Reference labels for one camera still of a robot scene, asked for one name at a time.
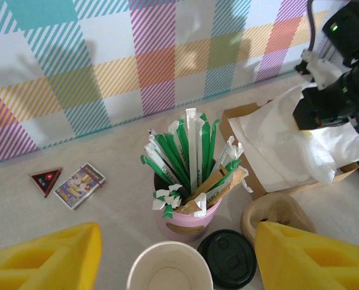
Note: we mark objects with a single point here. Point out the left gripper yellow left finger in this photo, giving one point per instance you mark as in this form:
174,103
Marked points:
61,250

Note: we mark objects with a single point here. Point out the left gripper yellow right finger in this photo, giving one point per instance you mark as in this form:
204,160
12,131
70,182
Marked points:
288,266

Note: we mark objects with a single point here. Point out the brown pulp cup carrier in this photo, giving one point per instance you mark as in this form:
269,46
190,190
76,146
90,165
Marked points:
276,208

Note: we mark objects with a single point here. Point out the white paper napkin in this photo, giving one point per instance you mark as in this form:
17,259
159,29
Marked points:
327,148

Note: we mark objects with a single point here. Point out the stack of black lids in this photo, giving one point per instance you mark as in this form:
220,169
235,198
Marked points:
228,259

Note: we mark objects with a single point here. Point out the small colourful card box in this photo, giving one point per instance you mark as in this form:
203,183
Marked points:
81,185

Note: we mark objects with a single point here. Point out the red black triangle sticker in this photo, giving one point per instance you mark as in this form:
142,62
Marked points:
45,179

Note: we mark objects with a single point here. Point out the brown paper wrapped straw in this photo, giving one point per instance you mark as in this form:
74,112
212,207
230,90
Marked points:
225,184

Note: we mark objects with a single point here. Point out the pink straw holder cup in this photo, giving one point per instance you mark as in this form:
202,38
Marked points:
191,226

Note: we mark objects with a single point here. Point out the stack of paper cups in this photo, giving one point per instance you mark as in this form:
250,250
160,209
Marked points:
170,269

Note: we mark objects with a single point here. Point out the stack of white napkins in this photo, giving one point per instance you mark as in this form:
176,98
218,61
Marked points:
258,157

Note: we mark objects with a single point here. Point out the green white wrapped straw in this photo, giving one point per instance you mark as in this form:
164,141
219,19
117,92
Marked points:
205,148
179,142
158,169
214,142
155,151
232,151
167,199

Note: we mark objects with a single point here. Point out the brown cardboard napkin box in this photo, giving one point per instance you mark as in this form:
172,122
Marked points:
243,121

